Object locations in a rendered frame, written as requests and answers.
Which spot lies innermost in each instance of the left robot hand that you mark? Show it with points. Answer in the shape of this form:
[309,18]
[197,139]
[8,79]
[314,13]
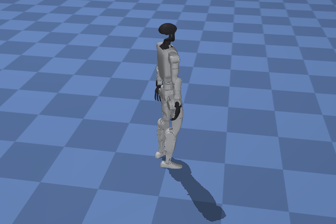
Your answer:
[157,91]

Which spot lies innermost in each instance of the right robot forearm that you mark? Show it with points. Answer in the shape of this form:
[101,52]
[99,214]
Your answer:
[177,91]

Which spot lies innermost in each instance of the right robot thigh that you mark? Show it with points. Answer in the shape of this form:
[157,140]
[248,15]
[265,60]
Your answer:
[176,124]

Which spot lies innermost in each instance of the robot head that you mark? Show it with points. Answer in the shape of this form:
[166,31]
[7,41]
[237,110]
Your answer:
[167,29]

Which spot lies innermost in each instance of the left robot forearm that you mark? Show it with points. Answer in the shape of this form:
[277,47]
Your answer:
[159,80]

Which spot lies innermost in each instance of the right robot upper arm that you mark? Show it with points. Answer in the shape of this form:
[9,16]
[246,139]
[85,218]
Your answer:
[174,61]

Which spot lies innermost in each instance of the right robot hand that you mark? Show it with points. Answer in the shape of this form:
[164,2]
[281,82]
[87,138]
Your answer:
[177,111]

